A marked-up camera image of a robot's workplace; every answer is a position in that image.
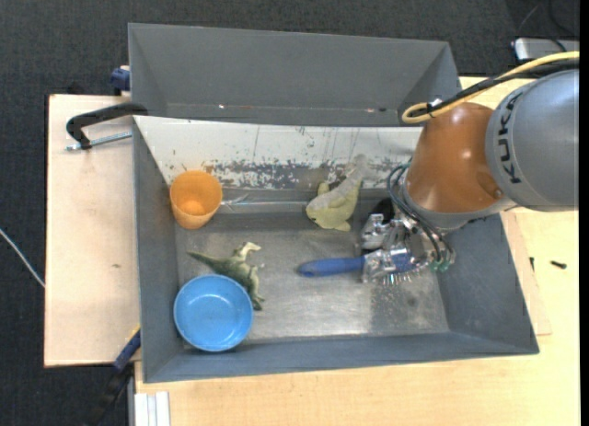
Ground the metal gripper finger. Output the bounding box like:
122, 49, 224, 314
358, 213, 387, 251
360, 249, 411, 284

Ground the pale yellow plush fish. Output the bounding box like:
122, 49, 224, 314
305, 153, 372, 233

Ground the grey metal bin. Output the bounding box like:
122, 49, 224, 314
127, 22, 540, 385

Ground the green toy dinosaur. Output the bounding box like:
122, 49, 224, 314
186, 240, 267, 312

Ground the blue plastic bowl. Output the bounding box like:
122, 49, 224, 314
172, 273, 255, 353

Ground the orange plastic cup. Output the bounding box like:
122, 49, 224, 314
168, 169, 225, 231

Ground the black cylinder on white bracket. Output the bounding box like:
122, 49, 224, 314
373, 197, 396, 225

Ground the blue-handled brush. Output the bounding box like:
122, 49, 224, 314
295, 255, 436, 288

